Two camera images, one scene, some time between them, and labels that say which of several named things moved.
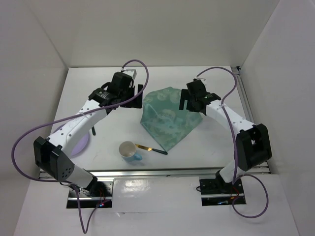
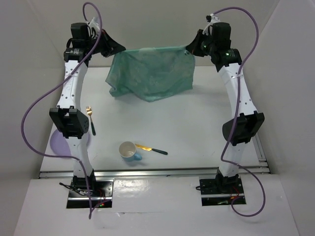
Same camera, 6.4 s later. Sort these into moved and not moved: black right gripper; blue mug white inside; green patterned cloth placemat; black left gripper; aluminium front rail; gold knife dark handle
Moved: green patterned cloth placemat; black right gripper; black left gripper
Not moved: gold knife dark handle; aluminium front rail; blue mug white inside
